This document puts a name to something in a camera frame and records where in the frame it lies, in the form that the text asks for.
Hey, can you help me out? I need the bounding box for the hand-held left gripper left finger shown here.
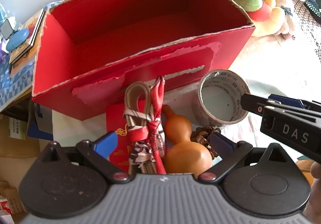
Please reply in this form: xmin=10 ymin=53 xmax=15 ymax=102
xmin=46 ymin=131 xmax=131 ymax=185

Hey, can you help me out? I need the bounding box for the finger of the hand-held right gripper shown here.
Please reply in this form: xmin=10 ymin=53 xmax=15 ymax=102
xmin=268 ymin=94 xmax=321 ymax=115
xmin=240 ymin=92 xmax=317 ymax=124

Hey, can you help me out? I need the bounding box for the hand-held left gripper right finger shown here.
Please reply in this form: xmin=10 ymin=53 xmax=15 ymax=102
xmin=198 ymin=132 xmax=285 ymax=185

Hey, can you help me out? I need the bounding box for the small red gift box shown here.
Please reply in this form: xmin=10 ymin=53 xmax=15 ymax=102
xmin=106 ymin=100 xmax=156 ymax=173

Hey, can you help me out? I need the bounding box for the printed tape roll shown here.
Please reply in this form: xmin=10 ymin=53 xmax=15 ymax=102
xmin=192 ymin=69 xmax=251 ymax=129

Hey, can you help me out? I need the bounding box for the orange gourd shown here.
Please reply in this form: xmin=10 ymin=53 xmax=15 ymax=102
xmin=162 ymin=104 xmax=213 ymax=174

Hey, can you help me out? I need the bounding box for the beige belt with red scarf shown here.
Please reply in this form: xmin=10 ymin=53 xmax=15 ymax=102
xmin=123 ymin=76 xmax=168 ymax=175

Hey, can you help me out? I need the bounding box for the red cardboard box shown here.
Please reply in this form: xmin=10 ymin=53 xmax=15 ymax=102
xmin=31 ymin=0 xmax=256 ymax=121

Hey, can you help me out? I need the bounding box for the person's right hand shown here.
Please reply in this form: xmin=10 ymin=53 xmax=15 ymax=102
xmin=303 ymin=160 xmax=321 ymax=223

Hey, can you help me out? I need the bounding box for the blue white carton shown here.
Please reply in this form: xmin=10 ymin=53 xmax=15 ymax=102
xmin=27 ymin=102 xmax=54 ymax=139

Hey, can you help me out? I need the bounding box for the brown patterned cloth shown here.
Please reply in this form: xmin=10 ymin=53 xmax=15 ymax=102
xmin=292 ymin=0 xmax=321 ymax=64

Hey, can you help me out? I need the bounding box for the white plush toy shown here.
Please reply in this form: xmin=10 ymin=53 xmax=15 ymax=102
xmin=272 ymin=0 xmax=297 ymax=36

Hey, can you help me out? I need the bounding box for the yellow plush toy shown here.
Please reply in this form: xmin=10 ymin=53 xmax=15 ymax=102
xmin=241 ymin=0 xmax=286 ymax=37

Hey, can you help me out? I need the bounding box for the white printed carton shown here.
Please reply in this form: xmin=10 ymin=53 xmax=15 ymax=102
xmin=8 ymin=116 xmax=28 ymax=140

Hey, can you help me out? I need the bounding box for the brown cardboard carton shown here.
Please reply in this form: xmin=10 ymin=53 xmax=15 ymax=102
xmin=0 ymin=114 xmax=54 ymax=214

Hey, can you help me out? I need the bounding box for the dark teal toothed object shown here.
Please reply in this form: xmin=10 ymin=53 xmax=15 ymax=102
xmin=304 ymin=0 xmax=321 ymax=18

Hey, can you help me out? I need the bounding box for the blue checked towel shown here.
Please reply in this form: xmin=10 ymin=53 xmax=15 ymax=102
xmin=0 ymin=46 xmax=37 ymax=112

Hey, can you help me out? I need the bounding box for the blue glasses case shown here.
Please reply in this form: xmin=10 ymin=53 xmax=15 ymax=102
xmin=5 ymin=29 xmax=30 ymax=52

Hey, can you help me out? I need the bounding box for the orange cover book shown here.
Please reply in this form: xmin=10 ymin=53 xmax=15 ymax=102
xmin=11 ymin=8 xmax=47 ymax=59

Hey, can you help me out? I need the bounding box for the small standing mirror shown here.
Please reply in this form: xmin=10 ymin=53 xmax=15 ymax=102
xmin=0 ymin=19 xmax=13 ymax=39

